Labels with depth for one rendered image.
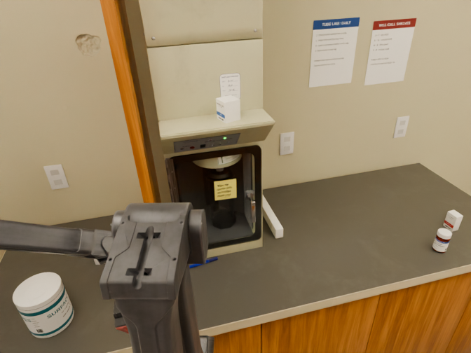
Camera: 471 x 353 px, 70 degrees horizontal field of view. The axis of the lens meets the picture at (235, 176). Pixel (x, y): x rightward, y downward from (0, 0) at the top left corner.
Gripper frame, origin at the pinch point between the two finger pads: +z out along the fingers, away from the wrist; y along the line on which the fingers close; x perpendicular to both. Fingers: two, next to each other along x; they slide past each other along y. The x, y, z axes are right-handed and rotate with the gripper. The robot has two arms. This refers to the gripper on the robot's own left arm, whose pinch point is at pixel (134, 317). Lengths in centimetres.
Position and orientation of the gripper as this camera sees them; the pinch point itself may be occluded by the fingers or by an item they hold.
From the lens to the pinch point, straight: 99.7
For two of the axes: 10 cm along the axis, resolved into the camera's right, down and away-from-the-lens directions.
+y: -2.5, -4.9, 8.4
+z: 0.4, 8.6, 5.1
